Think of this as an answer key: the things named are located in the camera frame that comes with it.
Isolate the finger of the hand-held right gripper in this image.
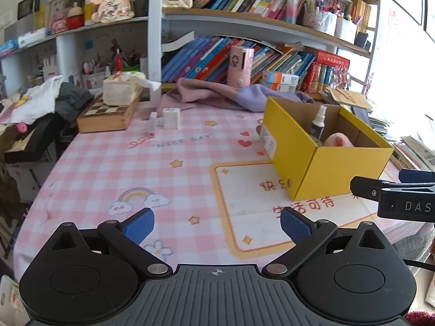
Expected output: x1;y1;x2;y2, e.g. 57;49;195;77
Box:
398;169;435;184
350;176;435;199

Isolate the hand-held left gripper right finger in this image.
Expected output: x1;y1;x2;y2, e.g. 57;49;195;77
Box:
262;207;390;277

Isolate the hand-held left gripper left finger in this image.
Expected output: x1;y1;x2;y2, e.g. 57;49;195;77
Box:
51;207;173;277

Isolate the yellow cardboard box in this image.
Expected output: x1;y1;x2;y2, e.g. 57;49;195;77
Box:
256;96;395;202

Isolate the pink plush toy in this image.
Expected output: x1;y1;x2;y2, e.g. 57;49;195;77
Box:
321;132;354;147

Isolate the small white spray bottle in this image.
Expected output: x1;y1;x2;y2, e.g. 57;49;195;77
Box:
309;105;327;143

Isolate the white house-shaped block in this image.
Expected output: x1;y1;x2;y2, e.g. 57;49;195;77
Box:
162;108;180;130

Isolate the stack of magazines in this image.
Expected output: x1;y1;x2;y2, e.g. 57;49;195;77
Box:
391;135;435;174

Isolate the pink checked tablecloth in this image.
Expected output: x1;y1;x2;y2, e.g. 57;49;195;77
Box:
14;100;435;279

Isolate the stack of papers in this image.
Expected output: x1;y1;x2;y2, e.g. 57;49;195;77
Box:
369;109;398;143

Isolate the black tablet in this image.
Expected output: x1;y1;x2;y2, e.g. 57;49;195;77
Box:
352;105;372;126

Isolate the brown paper envelope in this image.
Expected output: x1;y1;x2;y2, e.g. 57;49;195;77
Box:
328;87;374;111

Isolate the wooden chess box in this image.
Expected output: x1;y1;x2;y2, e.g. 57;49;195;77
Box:
76;97;141;134

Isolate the red fuzzy cloth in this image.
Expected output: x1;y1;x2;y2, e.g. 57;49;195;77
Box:
406;310;435;326

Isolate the colourful paper ornament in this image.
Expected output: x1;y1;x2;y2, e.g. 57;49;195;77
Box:
331;64;350;90

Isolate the thick red book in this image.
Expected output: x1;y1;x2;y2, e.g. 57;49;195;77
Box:
314;50;350;75

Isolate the black side table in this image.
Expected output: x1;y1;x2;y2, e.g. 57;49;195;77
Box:
5;112;69;164

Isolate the orange and white carton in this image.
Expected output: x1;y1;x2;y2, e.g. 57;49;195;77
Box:
262;71;300;85
260;81;296;93

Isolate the cream tissue pack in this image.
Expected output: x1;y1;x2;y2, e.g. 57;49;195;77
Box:
102;71;162;106

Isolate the dark grey clothing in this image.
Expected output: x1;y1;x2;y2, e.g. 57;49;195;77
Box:
54;82;94;123

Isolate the pink and purple scarf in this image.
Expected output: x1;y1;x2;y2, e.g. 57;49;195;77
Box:
159;77;315;112

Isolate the small black box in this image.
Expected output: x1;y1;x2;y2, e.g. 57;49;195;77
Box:
354;32;372;50

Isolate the plain white pen cup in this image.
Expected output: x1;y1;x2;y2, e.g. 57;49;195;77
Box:
335;17;357;44

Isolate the pen holder with pens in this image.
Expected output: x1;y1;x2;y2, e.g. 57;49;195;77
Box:
82;39;143;89

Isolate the white cloth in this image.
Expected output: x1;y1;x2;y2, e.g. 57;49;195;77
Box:
0;75;65;124

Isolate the white mesh pen holder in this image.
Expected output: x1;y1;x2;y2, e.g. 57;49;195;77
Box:
318;7;337;36

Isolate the row of yellow books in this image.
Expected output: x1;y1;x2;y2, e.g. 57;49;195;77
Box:
352;0;372;35

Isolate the pink cylindrical device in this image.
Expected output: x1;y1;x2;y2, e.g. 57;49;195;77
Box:
227;46;255;87

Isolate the row of blue and red books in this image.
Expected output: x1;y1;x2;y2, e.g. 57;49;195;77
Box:
161;35;335;92

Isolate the floral pen holder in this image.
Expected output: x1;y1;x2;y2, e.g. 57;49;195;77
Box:
302;0;322;29

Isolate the white and wood bookshelf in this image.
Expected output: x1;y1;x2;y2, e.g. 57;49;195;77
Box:
148;0;381;102

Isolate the white side shelf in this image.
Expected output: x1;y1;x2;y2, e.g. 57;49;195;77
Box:
0;17;150;89

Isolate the pastel striped bottle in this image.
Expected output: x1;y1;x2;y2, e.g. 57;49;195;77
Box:
287;0;300;24

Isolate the white wipes pack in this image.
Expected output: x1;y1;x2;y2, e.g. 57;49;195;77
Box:
18;28;48;48

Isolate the blue tissue packet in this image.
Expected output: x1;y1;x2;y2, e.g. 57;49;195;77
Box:
0;40;19;55

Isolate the black cable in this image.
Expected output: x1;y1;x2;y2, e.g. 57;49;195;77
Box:
404;259;435;272

